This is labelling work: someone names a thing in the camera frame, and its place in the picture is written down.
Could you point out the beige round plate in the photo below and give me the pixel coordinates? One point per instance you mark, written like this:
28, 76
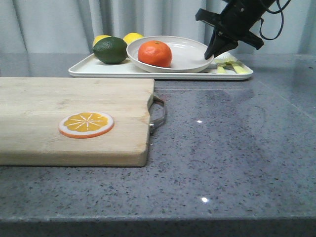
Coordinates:
187, 55

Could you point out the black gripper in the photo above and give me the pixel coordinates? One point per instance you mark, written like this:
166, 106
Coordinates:
233, 24

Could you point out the green lime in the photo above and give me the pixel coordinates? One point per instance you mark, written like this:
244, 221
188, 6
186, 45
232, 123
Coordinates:
110, 50

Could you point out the yellow plastic utensil right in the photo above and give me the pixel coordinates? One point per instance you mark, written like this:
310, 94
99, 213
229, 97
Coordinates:
229, 59

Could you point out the yellow lemon right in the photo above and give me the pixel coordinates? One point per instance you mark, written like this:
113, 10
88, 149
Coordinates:
131, 37

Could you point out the grey curtain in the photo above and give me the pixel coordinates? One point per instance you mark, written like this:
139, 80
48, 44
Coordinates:
70, 26

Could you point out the orange slice piece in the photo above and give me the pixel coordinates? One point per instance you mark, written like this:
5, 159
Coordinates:
86, 124

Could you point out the yellow lemon left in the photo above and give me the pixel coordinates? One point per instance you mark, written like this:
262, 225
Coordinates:
98, 38

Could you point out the orange mandarin fruit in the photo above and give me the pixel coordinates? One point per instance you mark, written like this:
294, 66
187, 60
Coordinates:
156, 53

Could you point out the yellow plastic utensil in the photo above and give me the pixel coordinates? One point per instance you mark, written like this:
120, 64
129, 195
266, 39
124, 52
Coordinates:
229, 59
220, 66

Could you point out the wooden cutting board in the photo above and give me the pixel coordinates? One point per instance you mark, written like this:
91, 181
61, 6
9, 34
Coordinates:
31, 109

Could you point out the yellow plastic utensil left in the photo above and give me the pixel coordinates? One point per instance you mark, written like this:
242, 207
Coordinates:
220, 66

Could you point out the white bear-print tray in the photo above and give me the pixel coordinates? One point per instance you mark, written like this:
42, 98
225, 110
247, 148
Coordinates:
91, 67

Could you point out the yellow lemon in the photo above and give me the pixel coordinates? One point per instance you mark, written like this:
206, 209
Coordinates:
131, 37
98, 38

